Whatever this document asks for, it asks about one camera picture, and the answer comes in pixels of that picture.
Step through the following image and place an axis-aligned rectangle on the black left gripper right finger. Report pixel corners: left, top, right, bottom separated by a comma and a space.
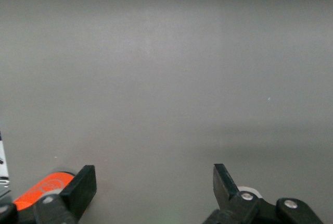
202, 163, 325, 224

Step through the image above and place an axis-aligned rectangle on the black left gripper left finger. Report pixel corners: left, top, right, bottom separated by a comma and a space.
0, 165, 98, 224

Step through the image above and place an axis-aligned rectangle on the white panel with black cable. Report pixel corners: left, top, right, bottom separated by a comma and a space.
0, 130, 11, 199

